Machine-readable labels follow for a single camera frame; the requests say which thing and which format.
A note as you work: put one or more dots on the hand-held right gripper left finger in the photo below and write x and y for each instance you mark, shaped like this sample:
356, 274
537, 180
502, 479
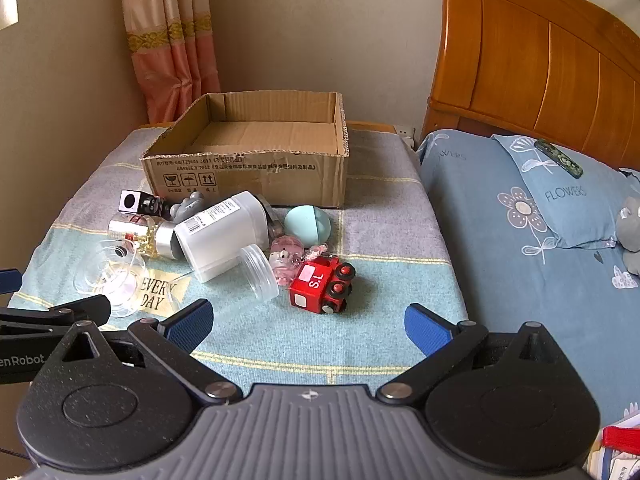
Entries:
187, 322

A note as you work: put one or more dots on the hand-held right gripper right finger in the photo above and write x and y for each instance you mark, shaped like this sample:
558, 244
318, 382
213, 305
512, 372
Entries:
425, 330

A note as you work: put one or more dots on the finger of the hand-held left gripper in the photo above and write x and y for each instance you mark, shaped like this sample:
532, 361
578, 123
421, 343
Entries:
60, 310
9, 281

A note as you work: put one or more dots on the clear plastic cup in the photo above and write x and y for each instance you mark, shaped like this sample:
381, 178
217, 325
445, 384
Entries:
107, 280

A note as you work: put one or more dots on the perfume bottle with silver cap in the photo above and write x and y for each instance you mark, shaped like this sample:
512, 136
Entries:
167, 240

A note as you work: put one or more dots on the small clear plastic jar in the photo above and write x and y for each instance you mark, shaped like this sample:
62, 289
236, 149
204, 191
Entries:
260, 275

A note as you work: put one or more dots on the white plastic jar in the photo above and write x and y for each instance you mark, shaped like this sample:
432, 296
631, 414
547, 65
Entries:
220, 235

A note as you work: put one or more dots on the pink toy figure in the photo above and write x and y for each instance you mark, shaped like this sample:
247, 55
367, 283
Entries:
285, 260

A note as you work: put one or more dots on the red toy train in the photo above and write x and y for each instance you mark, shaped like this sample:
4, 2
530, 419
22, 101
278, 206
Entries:
312, 285

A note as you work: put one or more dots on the black dotted toy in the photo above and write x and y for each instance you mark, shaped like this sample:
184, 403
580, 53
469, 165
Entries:
151, 206

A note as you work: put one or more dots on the white cube with black circle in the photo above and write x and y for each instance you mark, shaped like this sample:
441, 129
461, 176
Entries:
130, 201

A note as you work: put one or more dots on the brown cardboard box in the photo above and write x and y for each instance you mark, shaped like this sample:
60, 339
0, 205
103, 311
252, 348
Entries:
250, 180

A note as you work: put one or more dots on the blue bed sheet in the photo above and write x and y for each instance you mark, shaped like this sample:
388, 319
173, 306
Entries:
490, 280

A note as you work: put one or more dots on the striped table blanket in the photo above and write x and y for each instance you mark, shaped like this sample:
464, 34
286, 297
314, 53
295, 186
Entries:
390, 240

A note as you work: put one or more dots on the grey hippo toy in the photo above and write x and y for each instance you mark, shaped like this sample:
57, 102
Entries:
186, 207

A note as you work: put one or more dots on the black remote control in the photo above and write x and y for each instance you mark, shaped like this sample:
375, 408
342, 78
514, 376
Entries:
275, 220

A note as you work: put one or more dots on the teal egg-shaped case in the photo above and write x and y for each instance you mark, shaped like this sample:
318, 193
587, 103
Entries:
306, 225

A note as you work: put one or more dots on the blue flower pillow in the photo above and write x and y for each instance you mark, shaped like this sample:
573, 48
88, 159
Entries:
565, 205

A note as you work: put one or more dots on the green patterned case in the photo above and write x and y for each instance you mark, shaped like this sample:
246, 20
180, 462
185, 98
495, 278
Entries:
557, 157

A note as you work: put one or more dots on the red book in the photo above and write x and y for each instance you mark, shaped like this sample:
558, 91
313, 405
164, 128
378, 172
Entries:
622, 436

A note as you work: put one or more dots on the grey plush toy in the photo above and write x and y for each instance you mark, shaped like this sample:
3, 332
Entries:
631, 230

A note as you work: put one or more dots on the white printed booklet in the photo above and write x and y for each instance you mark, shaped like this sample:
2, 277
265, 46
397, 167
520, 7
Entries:
617, 465

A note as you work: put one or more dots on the pink curtain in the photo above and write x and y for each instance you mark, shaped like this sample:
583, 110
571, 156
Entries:
172, 35

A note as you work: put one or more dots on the wooden headboard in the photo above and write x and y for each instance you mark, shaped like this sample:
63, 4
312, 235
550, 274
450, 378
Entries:
540, 60

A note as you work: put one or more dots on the white wall socket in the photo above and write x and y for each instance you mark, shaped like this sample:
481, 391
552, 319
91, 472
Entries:
405, 132

